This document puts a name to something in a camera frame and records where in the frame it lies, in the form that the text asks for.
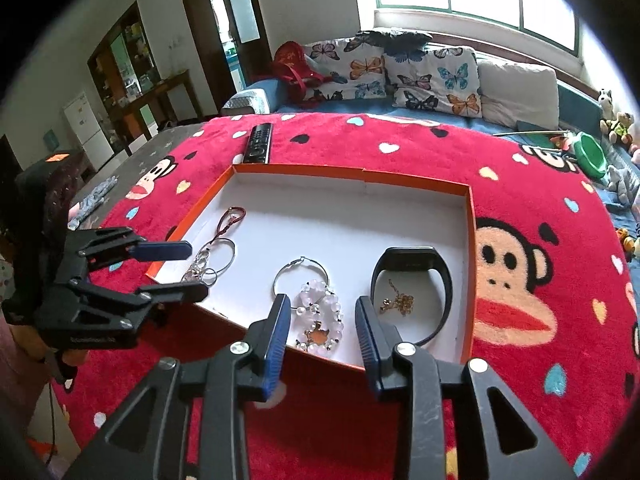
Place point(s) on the red monkey print blanket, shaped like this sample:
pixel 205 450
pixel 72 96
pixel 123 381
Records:
pixel 525 360

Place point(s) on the large silver hoop bangle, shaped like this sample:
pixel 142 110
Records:
pixel 274 284

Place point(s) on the red bag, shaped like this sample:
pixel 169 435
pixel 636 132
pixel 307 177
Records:
pixel 290 57

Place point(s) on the green bowl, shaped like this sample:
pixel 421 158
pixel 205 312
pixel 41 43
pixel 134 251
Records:
pixel 592 152

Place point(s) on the grey pillow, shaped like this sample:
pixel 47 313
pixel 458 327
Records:
pixel 245 102

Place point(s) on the black wristband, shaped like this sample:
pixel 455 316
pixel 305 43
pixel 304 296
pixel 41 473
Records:
pixel 405 255

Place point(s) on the orange cardboard box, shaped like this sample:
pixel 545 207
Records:
pixel 325 220

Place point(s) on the butterfly print pillow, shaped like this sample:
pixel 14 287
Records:
pixel 435 82
pixel 350 67

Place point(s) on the tiger plush toy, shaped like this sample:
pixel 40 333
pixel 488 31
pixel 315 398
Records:
pixel 626 242

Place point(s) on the dark wooden table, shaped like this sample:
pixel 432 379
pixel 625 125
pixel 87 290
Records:
pixel 170 80

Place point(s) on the wooden display cabinet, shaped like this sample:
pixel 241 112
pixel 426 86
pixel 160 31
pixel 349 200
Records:
pixel 127 50

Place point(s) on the person's left forearm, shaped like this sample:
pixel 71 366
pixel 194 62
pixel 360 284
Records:
pixel 20 385

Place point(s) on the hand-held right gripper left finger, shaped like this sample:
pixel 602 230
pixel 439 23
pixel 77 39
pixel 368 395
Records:
pixel 279 342

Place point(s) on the person's left hand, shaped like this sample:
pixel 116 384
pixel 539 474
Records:
pixel 77 358

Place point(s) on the black remote control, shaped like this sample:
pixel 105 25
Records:
pixel 257 145

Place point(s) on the grey plush toy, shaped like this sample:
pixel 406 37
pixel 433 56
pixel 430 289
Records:
pixel 622 185

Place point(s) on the pink plush toy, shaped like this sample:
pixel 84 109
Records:
pixel 636 154

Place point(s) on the grey star print blanket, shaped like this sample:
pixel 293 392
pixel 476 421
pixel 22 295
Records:
pixel 160 142

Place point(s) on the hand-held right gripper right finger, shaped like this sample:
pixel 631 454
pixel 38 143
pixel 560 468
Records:
pixel 367 347

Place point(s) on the dotted white cloth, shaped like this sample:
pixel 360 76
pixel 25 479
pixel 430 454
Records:
pixel 3 275

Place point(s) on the blue patterned cloth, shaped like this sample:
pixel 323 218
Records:
pixel 100 192

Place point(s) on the husky plush dog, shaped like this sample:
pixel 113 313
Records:
pixel 606 102

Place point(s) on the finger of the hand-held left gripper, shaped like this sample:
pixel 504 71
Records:
pixel 165 251
pixel 180 292

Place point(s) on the orange toy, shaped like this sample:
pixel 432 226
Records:
pixel 561 143

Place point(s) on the white fridge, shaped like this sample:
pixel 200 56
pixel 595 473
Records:
pixel 85 130

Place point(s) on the brown plush bear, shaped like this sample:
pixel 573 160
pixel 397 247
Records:
pixel 619 130

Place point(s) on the wooden door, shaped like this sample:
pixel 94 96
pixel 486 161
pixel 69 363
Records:
pixel 250 55

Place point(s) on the white pillow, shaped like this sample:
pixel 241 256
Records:
pixel 520 92

